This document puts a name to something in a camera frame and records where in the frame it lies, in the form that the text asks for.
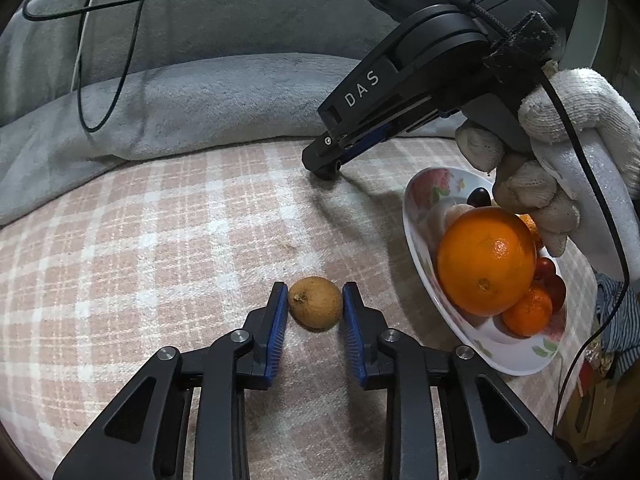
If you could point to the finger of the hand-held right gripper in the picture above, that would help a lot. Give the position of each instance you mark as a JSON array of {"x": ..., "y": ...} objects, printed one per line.
[
  {"x": 322, "y": 162},
  {"x": 360, "y": 131}
]

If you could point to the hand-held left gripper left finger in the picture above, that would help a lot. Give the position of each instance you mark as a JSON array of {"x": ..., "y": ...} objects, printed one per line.
[{"x": 277, "y": 332}]

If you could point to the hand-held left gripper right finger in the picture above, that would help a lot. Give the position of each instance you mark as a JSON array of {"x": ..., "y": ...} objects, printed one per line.
[{"x": 352, "y": 332}]

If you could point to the brown longan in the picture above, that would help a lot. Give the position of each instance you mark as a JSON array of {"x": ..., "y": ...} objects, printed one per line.
[{"x": 315, "y": 305}]

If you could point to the white floral plate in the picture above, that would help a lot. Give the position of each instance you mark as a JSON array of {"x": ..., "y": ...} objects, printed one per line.
[{"x": 420, "y": 255}]

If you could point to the peeled mandarin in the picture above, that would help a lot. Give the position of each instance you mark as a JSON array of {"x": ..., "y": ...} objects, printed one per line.
[{"x": 445, "y": 220}]

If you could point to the dark grape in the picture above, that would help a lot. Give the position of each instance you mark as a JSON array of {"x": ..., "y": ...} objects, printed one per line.
[{"x": 479, "y": 196}]

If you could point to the large orange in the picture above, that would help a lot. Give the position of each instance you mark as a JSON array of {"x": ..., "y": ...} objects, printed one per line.
[{"x": 487, "y": 260}]

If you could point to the small mandarin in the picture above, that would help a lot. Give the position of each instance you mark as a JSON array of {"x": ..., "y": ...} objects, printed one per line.
[
  {"x": 531, "y": 227},
  {"x": 527, "y": 312}
]

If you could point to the red cherry tomato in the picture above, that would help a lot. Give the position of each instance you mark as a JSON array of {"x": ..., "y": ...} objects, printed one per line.
[
  {"x": 545, "y": 265},
  {"x": 557, "y": 291}
]

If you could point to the person's right hand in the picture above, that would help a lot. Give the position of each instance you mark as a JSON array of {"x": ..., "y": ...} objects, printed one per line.
[{"x": 570, "y": 105}]

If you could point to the grey fleece blanket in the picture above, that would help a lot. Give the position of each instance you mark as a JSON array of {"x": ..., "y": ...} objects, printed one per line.
[{"x": 200, "y": 85}]

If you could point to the pink plaid bed sheet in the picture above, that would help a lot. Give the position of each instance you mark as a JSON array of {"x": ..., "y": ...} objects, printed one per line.
[{"x": 150, "y": 260}]

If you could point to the cardboard box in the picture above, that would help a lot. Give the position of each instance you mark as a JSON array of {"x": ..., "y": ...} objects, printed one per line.
[{"x": 600, "y": 410}]

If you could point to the blue striped cloth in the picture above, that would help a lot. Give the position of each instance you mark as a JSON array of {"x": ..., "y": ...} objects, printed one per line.
[{"x": 615, "y": 305}]

